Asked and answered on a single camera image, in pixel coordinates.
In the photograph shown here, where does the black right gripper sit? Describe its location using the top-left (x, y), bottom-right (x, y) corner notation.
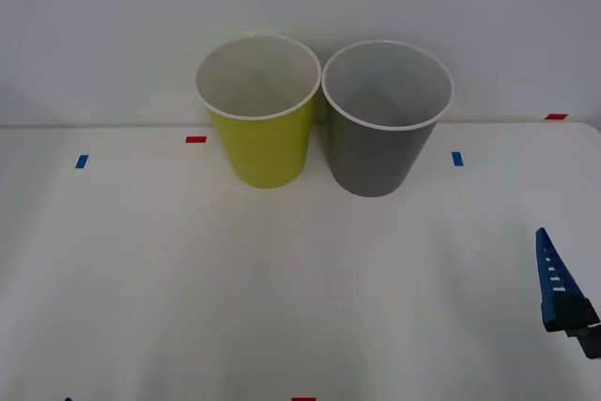
top-left (534, 226), bottom-right (601, 360)

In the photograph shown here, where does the grey plastic bin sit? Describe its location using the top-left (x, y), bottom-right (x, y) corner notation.
top-left (321, 39), bottom-right (455, 198)

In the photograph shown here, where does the yellow-green plastic bin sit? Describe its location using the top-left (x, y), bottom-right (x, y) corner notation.
top-left (194, 34), bottom-right (323, 190)

